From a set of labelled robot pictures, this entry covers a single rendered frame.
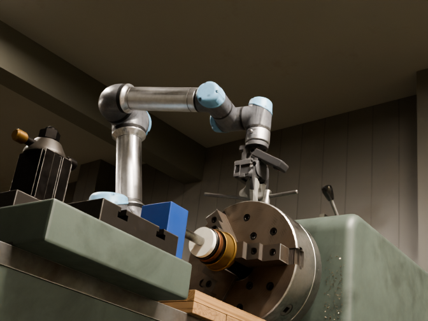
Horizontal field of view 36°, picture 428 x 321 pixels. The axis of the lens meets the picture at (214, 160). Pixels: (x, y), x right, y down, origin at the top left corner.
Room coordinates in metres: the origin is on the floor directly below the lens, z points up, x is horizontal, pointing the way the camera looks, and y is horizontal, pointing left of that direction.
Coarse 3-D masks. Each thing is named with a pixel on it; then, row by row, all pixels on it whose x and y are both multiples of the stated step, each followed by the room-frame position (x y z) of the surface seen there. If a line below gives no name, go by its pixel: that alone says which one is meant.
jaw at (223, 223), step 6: (216, 210) 1.53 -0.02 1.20; (210, 216) 1.54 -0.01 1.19; (216, 216) 1.53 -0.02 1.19; (222, 216) 1.54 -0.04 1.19; (210, 222) 1.54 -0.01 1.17; (216, 222) 1.51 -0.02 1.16; (222, 222) 1.52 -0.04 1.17; (228, 222) 1.55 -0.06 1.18; (216, 228) 1.48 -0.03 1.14; (222, 228) 1.50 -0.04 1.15; (228, 228) 1.53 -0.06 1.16; (234, 234) 1.54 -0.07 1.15
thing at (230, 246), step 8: (216, 232) 1.40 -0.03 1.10; (224, 232) 1.46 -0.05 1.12; (224, 240) 1.42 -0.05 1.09; (232, 240) 1.44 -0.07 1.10; (216, 248) 1.40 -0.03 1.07; (224, 248) 1.42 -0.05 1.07; (232, 248) 1.43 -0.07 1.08; (208, 256) 1.41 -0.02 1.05; (216, 256) 1.41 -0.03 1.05; (224, 256) 1.42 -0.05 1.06; (232, 256) 1.44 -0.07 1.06; (208, 264) 1.44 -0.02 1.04; (216, 264) 1.44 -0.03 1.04; (224, 264) 1.45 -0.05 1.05
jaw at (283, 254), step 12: (240, 252) 1.43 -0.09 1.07; (252, 252) 1.44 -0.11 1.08; (264, 252) 1.44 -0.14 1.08; (276, 252) 1.42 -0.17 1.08; (288, 252) 1.44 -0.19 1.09; (300, 252) 1.46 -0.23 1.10; (252, 264) 1.48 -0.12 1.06; (264, 264) 1.47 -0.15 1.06; (276, 264) 1.46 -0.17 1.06; (288, 264) 1.45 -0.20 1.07; (300, 264) 1.46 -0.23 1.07
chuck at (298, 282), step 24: (240, 216) 1.54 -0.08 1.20; (264, 216) 1.49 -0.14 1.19; (288, 216) 1.50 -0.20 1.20; (240, 240) 1.53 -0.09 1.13; (264, 240) 1.49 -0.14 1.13; (288, 240) 1.45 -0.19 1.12; (192, 264) 1.62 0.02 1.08; (240, 264) 1.61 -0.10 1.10; (312, 264) 1.49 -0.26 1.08; (192, 288) 1.61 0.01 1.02; (240, 288) 1.52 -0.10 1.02; (264, 288) 1.48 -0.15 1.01; (288, 288) 1.45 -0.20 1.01; (264, 312) 1.48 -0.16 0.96
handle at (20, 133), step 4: (12, 132) 1.08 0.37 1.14; (16, 132) 1.08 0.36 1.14; (20, 132) 1.08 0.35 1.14; (24, 132) 1.08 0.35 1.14; (12, 136) 1.08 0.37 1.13; (16, 136) 1.08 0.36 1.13; (20, 136) 1.08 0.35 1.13; (24, 136) 1.08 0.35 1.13; (28, 136) 1.10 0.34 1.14; (16, 140) 1.08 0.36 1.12; (20, 140) 1.08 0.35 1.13; (24, 140) 1.09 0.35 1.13; (28, 140) 1.10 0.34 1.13; (32, 140) 1.10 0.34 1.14; (28, 144) 1.10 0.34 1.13
